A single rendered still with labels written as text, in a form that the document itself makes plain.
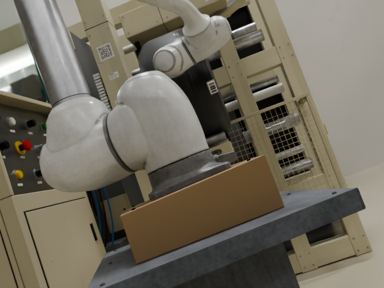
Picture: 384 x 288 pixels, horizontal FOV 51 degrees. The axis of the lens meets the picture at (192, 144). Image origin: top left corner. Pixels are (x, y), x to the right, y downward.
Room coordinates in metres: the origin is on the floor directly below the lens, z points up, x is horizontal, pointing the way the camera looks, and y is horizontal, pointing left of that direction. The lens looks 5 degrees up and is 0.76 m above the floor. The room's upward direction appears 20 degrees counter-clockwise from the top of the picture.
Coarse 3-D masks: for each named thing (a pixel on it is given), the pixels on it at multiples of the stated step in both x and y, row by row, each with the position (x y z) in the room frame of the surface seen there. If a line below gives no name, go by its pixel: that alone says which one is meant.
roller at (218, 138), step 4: (220, 132) 1.86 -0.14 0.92; (224, 132) 1.85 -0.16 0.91; (208, 136) 1.87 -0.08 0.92; (212, 136) 1.86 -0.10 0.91; (216, 136) 1.85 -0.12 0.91; (220, 136) 1.85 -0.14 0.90; (224, 136) 1.85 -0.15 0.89; (228, 136) 1.85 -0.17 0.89; (208, 140) 1.85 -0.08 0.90; (212, 140) 1.85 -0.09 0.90; (216, 140) 1.85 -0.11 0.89; (220, 140) 1.85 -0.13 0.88; (224, 140) 1.86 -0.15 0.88; (208, 144) 1.86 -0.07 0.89; (212, 144) 1.87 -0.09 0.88
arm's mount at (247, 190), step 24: (240, 168) 0.79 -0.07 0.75; (264, 168) 0.80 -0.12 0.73; (192, 192) 0.77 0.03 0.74; (216, 192) 0.78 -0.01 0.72; (240, 192) 0.79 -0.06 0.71; (264, 192) 0.79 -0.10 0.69; (120, 216) 0.74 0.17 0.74; (144, 216) 0.75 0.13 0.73; (168, 216) 0.76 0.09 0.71; (192, 216) 0.77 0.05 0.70; (216, 216) 0.77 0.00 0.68; (240, 216) 0.78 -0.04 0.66; (144, 240) 0.75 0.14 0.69; (168, 240) 0.76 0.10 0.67; (192, 240) 0.76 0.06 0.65
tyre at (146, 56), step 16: (176, 32) 1.84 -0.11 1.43; (144, 48) 1.84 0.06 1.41; (144, 64) 1.78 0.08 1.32; (208, 64) 1.76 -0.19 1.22; (176, 80) 1.72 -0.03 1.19; (192, 80) 1.72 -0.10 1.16; (208, 80) 1.73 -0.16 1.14; (192, 96) 1.73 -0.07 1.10; (208, 96) 1.74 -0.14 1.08; (208, 112) 1.77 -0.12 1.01; (224, 112) 1.83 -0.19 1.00; (208, 128) 1.83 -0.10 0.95; (224, 128) 1.88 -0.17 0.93
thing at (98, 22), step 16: (80, 0) 1.97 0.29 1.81; (96, 0) 1.96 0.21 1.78; (96, 16) 1.97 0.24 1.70; (96, 32) 1.97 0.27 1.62; (112, 32) 1.97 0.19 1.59; (96, 48) 1.97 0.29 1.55; (112, 48) 1.97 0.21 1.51; (112, 64) 1.97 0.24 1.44; (112, 80) 1.97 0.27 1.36; (112, 96) 1.97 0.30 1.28; (144, 176) 1.97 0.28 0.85; (144, 192) 1.97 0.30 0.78
